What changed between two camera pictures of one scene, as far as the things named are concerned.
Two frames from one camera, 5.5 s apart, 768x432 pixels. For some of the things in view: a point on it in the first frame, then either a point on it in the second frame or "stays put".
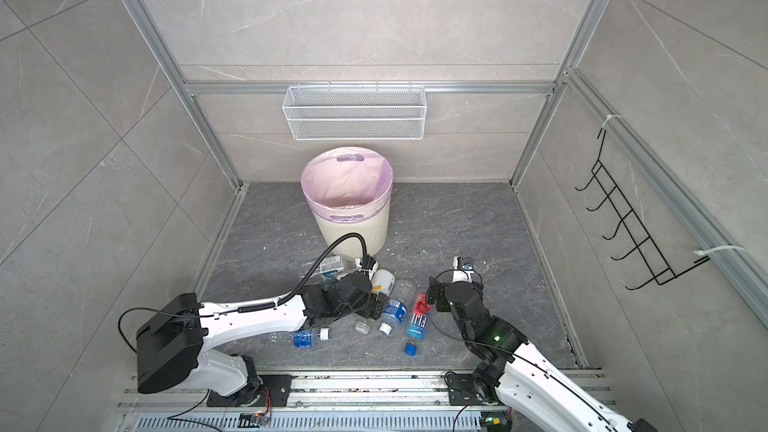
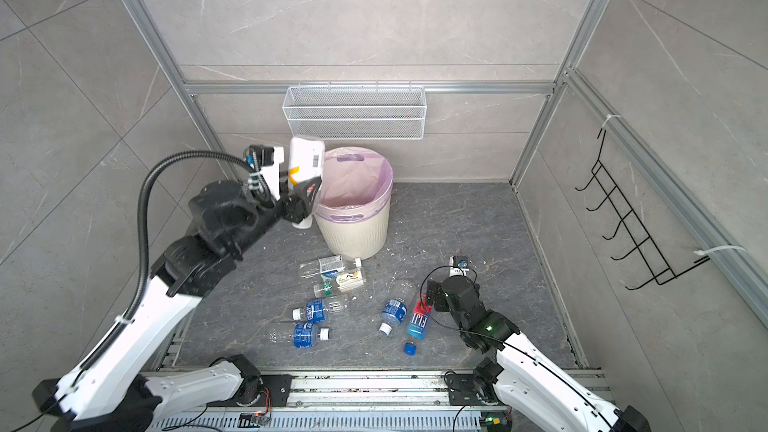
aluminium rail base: (331, 402) stays put
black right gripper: (442, 305) stays put
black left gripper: (373, 308) -> (297, 205)
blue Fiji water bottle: (419, 317) stays put
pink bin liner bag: (348, 183) stays put
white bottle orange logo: (382, 281) -> (306, 158)
